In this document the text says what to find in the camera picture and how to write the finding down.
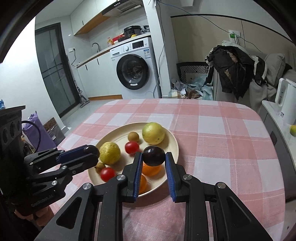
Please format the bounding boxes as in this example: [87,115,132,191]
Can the brown longan with stem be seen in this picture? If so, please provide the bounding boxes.
[94,162,106,174]

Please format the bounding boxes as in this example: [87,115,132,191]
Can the red cherry tomato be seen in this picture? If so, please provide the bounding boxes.
[100,167,116,182]
[125,141,139,155]

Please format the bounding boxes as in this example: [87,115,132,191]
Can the wrinkled yellow passion fruit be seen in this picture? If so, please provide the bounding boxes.
[99,142,121,165]

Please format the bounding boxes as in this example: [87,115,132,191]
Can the brown longan round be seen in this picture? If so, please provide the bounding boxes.
[127,132,139,142]

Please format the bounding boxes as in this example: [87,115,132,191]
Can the orange mandarin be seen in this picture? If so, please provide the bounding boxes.
[142,163,162,177]
[139,175,147,194]

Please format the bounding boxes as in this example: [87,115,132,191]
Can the dark plum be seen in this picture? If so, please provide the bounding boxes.
[83,145,100,158]
[142,146,166,167]

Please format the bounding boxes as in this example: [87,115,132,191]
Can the smooth green-yellow passion fruit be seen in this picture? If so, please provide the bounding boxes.
[142,122,166,145]

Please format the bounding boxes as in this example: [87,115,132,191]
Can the person's left hand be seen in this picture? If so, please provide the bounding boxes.
[14,206,54,227]

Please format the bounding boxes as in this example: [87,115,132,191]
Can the purple bag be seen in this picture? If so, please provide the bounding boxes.
[22,111,56,152]

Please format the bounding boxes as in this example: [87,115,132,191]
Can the cream round plate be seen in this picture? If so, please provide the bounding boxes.
[88,121,180,198]

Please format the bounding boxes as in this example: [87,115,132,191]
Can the pink checked tablecloth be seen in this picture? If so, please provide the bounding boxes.
[58,98,285,240]

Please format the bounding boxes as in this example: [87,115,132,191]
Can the black glass door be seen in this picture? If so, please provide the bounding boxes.
[35,23,80,117]

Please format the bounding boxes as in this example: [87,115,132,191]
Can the white kitchen cabinets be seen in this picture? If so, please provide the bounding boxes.
[77,52,121,98]

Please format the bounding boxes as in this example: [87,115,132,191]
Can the white side table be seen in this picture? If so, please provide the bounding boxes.
[259,100,295,202]

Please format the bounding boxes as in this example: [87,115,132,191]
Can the small green lime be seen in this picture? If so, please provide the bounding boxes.
[290,125,296,137]

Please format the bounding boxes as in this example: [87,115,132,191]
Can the white washing machine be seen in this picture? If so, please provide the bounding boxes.
[110,36,162,99]

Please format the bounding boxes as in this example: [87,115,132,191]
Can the white electric kettle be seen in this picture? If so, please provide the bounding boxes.
[275,78,296,125]

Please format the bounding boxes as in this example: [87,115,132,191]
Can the black jacket on chair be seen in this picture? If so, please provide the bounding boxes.
[205,45,267,99]

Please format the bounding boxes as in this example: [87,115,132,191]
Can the black pot on washer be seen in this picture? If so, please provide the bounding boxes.
[123,25,142,38]

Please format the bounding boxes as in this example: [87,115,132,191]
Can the black patterned basket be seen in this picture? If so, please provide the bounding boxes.
[177,62,209,83]

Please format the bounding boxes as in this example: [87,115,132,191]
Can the grey pillow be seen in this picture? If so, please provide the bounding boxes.
[264,53,292,88]

